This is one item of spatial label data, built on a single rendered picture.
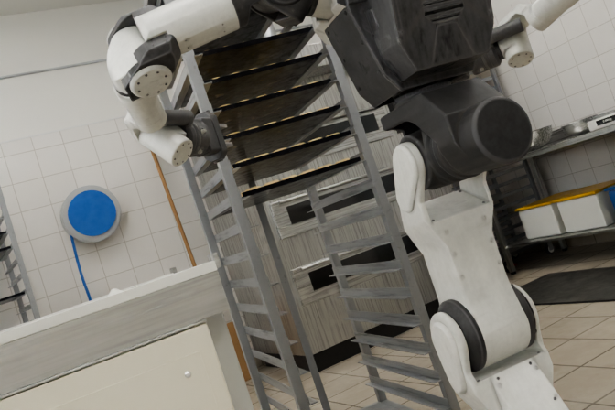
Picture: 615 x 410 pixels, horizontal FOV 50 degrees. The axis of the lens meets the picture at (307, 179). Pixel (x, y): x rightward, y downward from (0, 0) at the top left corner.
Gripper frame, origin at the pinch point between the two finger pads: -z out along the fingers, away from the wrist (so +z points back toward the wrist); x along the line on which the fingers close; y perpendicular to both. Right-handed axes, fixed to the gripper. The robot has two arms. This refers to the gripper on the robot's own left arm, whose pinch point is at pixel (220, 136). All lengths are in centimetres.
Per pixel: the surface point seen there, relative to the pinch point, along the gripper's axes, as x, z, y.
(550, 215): -80, -380, -17
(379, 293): -58, -76, 5
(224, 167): -3.5, -27.8, 18.9
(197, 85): 22.2, -27.8, 19.0
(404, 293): -58, -62, -9
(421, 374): -86, -68, -3
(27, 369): -32, 90, -24
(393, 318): -67, -72, 2
